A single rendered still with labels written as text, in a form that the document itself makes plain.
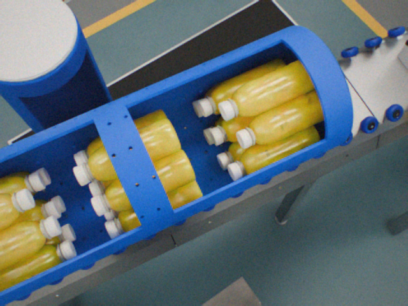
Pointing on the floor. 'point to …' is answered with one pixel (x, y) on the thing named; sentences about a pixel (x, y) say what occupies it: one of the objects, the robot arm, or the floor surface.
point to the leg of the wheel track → (291, 203)
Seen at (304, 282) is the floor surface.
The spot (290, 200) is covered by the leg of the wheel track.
